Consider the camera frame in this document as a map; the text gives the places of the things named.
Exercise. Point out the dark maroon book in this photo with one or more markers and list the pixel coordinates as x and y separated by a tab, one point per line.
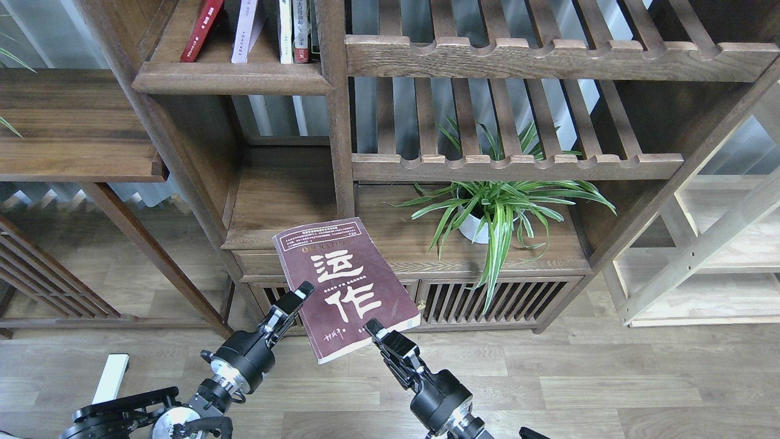
353	284

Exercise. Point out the white robot base leg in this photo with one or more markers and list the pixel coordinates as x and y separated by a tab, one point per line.
111	378

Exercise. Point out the green plant leaves at left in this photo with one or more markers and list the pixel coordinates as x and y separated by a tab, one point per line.
6	70

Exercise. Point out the light wooden shelf unit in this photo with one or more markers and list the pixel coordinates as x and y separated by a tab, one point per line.
722	264

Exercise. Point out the white thin book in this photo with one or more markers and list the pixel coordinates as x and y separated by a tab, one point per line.
285	32

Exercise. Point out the dark wooden bookshelf cabinet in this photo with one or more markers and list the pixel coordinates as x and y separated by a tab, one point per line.
636	117

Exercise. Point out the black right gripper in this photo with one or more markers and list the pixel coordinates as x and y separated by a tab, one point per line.
441	402

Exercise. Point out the white plant pot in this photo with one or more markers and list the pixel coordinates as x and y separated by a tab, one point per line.
472	229

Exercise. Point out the dark green book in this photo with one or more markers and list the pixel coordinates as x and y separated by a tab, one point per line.
314	44

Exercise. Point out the dark wooden side table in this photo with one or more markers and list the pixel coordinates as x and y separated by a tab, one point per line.
78	126

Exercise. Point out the green spider plant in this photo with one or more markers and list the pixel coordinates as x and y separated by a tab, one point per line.
499	200

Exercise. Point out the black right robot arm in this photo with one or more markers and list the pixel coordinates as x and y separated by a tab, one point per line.
481	430

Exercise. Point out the pale pink book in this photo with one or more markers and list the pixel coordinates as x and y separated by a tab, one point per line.
251	20

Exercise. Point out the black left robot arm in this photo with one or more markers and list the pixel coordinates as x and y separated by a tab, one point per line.
203	415

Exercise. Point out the white red spine book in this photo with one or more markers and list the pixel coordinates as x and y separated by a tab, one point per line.
301	31

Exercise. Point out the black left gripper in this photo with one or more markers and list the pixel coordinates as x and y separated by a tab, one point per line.
250	353

